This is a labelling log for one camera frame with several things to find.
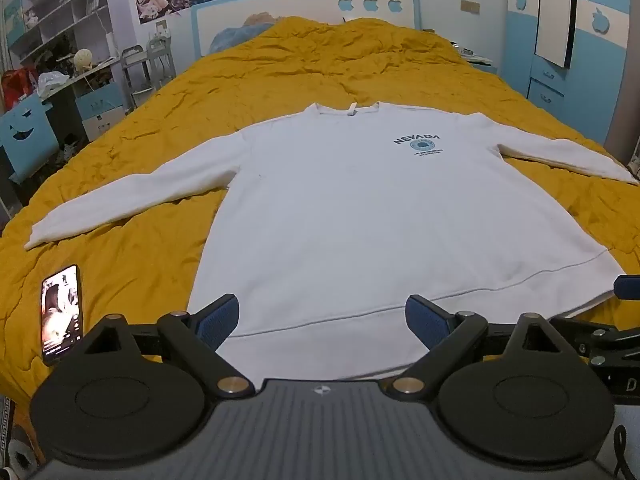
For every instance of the blue pillow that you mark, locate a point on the blue pillow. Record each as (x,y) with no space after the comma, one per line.
(230,35)

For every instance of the black smartphone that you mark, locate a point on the black smartphone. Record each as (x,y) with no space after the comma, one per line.
(62,315)

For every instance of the mustard yellow quilt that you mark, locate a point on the mustard yellow quilt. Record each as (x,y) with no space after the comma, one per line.
(280,75)

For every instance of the red bag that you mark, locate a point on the red bag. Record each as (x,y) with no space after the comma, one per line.
(17,87)

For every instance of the blue smiley face chair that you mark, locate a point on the blue smiley face chair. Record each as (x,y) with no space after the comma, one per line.
(25,132)

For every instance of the white blue bed headboard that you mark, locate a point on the white blue bed headboard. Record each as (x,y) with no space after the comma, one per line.
(310,7)

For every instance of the black edged wardrobe mirror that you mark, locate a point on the black edged wardrobe mirror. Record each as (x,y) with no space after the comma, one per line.
(552,10)

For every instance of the patterned floor rug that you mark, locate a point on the patterned floor rug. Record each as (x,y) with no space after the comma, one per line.
(6,412)

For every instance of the pink toned wall poster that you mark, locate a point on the pink toned wall poster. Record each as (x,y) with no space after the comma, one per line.
(162,5)

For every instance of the white plastic bag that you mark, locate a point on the white plastic bag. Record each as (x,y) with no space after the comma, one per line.
(52,80)

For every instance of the tan fuzzy object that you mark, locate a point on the tan fuzzy object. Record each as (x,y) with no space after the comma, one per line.
(260,20)

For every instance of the white wall socket with plugs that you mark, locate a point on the white wall socket with plugs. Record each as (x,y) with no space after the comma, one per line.
(162,30)

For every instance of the white printed sweatshirt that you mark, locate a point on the white printed sweatshirt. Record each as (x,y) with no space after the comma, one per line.
(360,220)

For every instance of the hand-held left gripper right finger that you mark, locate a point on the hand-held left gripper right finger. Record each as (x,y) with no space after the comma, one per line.
(425,322)

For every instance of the blue white wardrobe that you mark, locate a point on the blue white wardrobe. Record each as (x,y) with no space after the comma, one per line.
(600,85)

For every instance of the beige wall switch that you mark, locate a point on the beige wall switch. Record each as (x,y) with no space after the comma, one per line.
(470,6)

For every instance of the cream round ball lamp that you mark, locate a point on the cream round ball lamp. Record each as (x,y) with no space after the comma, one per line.
(83,58)

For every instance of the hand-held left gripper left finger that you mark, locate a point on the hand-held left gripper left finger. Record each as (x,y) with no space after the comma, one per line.
(220,322)

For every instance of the white paper sheet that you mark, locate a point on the white paper sheet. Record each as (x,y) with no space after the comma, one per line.
(482,60)

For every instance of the person's light grey clothing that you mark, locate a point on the person's light grey clothing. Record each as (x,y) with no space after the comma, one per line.
(607,440)

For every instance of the blue nightstand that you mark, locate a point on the blue nightstand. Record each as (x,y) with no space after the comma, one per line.
(487,69)

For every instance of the white desk with blue drawers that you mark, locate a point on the white desk with blue drawers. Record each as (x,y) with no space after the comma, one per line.
(97,105)

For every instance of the small silver gadget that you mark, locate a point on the small silver gadget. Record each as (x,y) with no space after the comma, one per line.
(464,51)

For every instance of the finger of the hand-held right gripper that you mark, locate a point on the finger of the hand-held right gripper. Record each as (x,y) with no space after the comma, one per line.
(600,342)
(627,288)

